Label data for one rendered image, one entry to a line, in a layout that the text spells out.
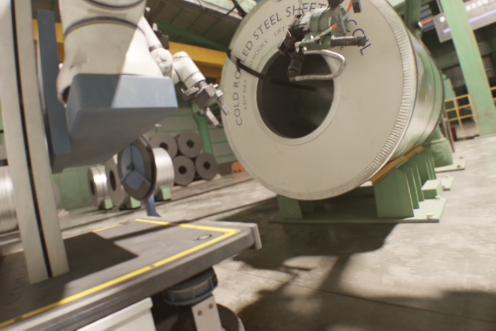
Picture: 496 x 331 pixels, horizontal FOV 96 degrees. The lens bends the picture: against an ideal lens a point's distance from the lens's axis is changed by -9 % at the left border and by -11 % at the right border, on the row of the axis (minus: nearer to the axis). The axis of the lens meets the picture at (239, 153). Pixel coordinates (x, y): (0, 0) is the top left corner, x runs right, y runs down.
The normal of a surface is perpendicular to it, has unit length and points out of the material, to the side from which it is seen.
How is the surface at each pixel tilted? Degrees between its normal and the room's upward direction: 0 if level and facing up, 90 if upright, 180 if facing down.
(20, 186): 90
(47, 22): 90
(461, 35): 90
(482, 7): 90
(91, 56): 71
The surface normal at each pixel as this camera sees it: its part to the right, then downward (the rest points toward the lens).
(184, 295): -0.04, -0.04
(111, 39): 0.43, -0.37
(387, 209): -0.72, 0.12
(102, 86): 0.63, -0.18
